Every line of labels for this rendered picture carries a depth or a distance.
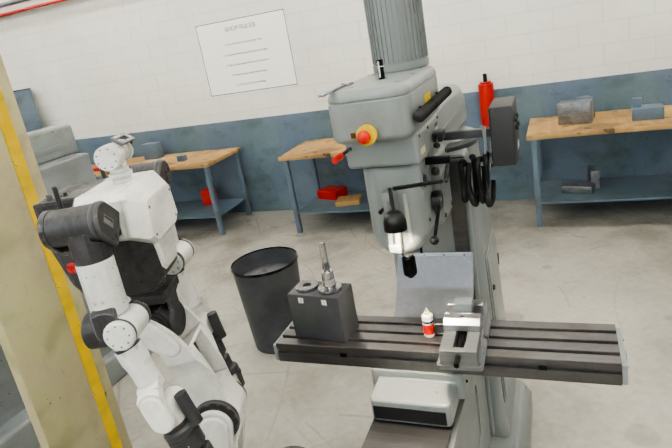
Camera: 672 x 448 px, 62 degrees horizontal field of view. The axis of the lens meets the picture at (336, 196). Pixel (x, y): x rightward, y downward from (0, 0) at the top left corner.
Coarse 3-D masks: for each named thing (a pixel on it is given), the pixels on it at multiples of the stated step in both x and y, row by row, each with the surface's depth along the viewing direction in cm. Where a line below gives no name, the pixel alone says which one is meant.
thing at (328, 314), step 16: (304, 288) 211; (320, 288) 209; (336, 288) 207; (304, 304) 210; (320, 304) 206; (336, 304) 203; (352, 304) 212; (304, 320) 213; (320, 320) 209; (336, 320) 205; (352, 320) 212; (304, 336) 215; (320, 336) 212; (336, 336) 208
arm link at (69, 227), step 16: (80, 208) 131; (48, 224) 130; (64, 224) 130; (80, 224) 129; (48, 240) 131; (64, 240) 131; (80, 240) 131; (96, 240) 133; (80, 256) 131; (96, 256) 132
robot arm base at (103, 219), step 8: (96, 208) 130; (104, 208) 134; (112, 208) 138; (40, 216) 131; (88, 216) 129; (96, 216) 129; (104, 216) 133; (112, 216) 137; (40, 224) 130; (96, 224) 129; (104, 224) 132; (112, 224) 136; (40, 232) 130; (96, 232) 130; (104, 232) 131; (112, 232) 135; (40, 240) 130; (104, 240) 133; (112, 240) 135; (48, 248) 132; (56, 248) 134; (64, 248) 137
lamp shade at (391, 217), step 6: (390, 210) 172; (396, 210) 171; (384, 216) 171; (390, 216) 169; (396, 216) 169; (402, 216) 170; (384, 222) 171; (390, 222) 169; (396, 222) 169; (402, 222) 169; (384, 228) 172; (390, 228) 170; (396, 228) 169; (402, 228) 170
